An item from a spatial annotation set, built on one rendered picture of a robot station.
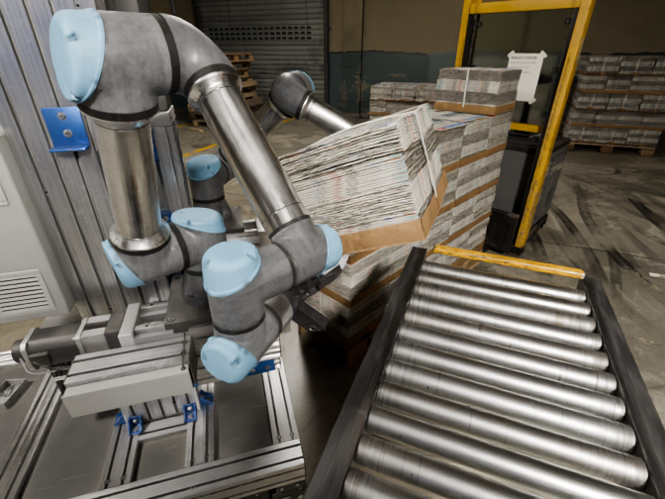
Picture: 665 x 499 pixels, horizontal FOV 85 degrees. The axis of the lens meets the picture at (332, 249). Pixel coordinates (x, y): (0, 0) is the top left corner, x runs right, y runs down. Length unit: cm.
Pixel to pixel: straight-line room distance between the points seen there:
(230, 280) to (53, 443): 130
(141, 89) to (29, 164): 51
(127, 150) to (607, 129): 664
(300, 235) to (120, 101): 33
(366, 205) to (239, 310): 34
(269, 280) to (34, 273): 78
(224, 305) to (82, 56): 37
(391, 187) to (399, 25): 790
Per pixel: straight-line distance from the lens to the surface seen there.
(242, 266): 47
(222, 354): 53
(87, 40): 64
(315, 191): 75
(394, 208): 70
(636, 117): 699
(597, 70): 676
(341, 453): 70
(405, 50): 850
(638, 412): 94
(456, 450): 74
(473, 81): 238
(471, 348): 92
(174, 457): 148
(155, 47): 66
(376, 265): 168
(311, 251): 55
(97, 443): 163
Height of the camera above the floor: 139
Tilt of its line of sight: 29 degrees down
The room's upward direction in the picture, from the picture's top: straight up
